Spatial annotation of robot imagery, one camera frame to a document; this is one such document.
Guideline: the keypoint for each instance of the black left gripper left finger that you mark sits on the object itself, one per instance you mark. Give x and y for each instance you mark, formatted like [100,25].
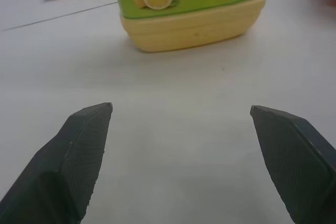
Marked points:
[65,166]

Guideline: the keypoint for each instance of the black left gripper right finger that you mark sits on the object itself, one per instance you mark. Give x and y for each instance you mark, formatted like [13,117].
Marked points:
[294,161]

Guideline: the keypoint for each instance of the yellow dish soap bottle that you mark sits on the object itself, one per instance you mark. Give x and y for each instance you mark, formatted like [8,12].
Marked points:
[191,11]

